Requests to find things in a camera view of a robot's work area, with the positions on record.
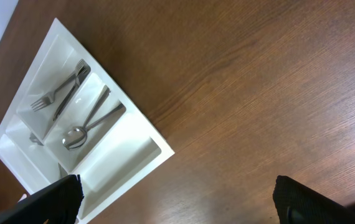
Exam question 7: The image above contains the pink plastic butter knife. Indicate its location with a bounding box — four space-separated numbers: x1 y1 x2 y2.
18 194 27 202

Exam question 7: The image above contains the white plastic cutlery tray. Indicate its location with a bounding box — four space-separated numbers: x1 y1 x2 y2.
0 20 173 223

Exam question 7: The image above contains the metal fork crosswise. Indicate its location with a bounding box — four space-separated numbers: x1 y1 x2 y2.
31 59 87 111

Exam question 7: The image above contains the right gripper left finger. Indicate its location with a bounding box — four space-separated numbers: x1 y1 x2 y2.
0 174 84 224

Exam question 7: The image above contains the metal fork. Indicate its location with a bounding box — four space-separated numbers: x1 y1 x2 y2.
53 65 91 121

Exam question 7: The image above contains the large metal tablespoon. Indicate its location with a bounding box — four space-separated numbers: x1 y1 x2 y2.
62 85 110 151

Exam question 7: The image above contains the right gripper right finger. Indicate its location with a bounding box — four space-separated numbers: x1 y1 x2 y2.
273 175 355 224

